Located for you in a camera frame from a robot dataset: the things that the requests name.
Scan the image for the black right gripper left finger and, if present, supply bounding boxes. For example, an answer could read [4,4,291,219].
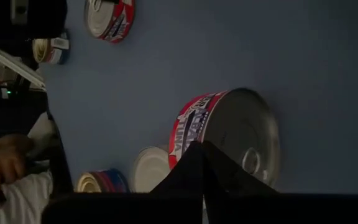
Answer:
[149,140,205,194]

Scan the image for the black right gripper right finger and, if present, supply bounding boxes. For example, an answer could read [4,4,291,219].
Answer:
[203,142,278,195]

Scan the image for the red tuna can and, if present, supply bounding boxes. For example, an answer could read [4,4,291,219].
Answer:
[168,87,282,187]
[83,0,136,44]

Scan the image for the blue label silver-top can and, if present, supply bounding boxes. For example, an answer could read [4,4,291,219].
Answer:
[130,145,172,194]

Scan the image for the blue label gold-top can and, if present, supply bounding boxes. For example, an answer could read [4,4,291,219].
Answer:
[75,167,130,194]
[32,30,71,65]

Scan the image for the person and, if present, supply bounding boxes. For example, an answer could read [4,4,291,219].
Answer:
[0,110,58,224]

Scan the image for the person's hand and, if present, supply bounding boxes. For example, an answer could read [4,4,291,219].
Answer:
[0,133,36,194]

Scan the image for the white metal bracket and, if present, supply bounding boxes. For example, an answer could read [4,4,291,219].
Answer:
[0,45,47,91]

